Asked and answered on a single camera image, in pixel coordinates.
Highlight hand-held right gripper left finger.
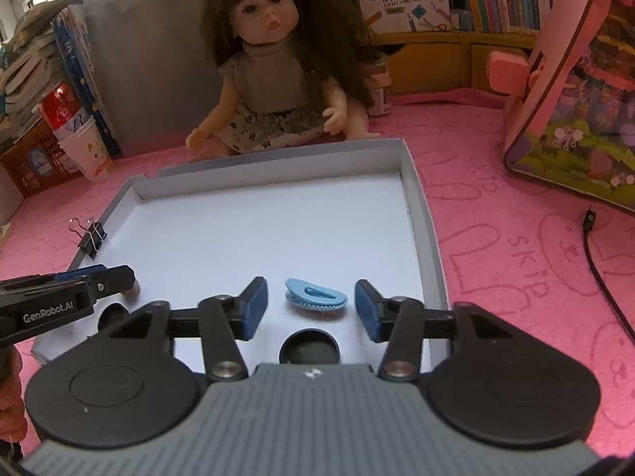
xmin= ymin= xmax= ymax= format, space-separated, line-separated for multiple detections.
xmin=104 ymin=276 xmax=269 ymax=384

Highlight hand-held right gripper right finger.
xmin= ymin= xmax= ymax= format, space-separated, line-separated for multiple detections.
xmin=354 ymin=278 xmax=527 ymax=384

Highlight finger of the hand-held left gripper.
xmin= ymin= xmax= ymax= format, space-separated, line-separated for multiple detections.
xmin=89 ymin=265 xmax=136 ymax=299
xmin=52 ymin=265 xmax=107 ymax=279

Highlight light blue hair clip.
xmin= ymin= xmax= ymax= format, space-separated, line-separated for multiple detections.
xmin=284 ymin=276 xmax=349 ymax=315

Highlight large black round cap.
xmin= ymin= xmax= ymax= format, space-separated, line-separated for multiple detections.
xmin=279 ymin=328 xmax=342 ymax=365

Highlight white cardboard box tray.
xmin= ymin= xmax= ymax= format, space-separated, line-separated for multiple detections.
xmin=31 ymin=139 xmax=450 ymax=372

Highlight person's left hand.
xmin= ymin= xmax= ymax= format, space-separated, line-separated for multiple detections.
xmin=0 ymin=344 xmax=27 ymax=442

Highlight black binder clip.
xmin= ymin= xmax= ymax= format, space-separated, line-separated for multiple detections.
xmin=69 ymin=218 xmax=108 ymax=259

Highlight orange plastic basket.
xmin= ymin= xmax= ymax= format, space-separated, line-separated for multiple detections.
xmin=0 ymin=119 xmax=85 ymax=198

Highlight white paper cup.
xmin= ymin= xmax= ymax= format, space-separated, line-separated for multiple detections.
xmin=57 ymin=121 xmax=114 ymax=184

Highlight pink rabbit-print towel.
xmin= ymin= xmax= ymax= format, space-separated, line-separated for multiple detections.
xmin=0 ymin=92 xmax=635 ymax=459

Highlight red drink can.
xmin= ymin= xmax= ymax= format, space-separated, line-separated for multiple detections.
xmin=38 ymin=84 xmax=83 ymax=142

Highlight blue upright books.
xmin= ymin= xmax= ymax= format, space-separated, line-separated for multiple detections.
xmin=50 ymin=5 xmax=122 ymax=159

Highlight stack of lying books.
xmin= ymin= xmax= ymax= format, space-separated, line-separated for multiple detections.
xmin=0 ymin=2 xmax=67 ymax=154

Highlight grey translucent panel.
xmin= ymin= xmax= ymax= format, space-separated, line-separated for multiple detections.
xmin=82 ymin=0 xmax=234 ymax=159

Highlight small brown-lidded jar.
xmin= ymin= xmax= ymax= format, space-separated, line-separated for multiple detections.
xmin=369 ymin=52 xmax=394 ymax=117

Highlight long-haired baby doll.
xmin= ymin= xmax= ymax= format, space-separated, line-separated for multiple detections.
xmin=186 ymin=0 xmax=383 ymax=162

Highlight yellow wooden drawer shelf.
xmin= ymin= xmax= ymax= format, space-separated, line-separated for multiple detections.
xmin=367 ymin=30 xmax=541 ymax=95

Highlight pink triangular toy house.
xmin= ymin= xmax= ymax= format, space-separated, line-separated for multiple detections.
xmin=486 ymin=0 xmax=635 ymax=216

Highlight black cable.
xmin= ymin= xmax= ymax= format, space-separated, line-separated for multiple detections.
xmin=581 ymin=207 xmax=635 ymax=343

